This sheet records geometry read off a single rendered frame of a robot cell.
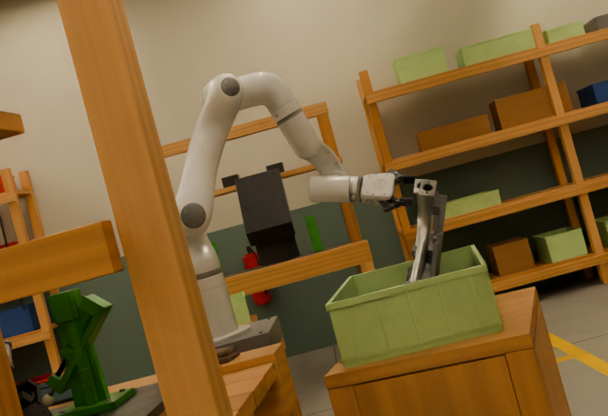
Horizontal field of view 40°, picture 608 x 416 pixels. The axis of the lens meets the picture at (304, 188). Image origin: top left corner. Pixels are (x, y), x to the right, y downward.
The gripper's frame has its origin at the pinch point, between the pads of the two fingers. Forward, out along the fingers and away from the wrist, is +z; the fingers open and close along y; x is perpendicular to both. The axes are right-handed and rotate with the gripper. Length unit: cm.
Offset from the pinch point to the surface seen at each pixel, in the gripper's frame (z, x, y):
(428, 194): 8.5, -27.1, -26.4
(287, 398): -21, -13, -80
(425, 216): 7.3, -17.8, -25.7
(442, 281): 13, -18, -47
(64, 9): -47, -112, -62
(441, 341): 13, -8, -58
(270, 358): -25, -21, -74
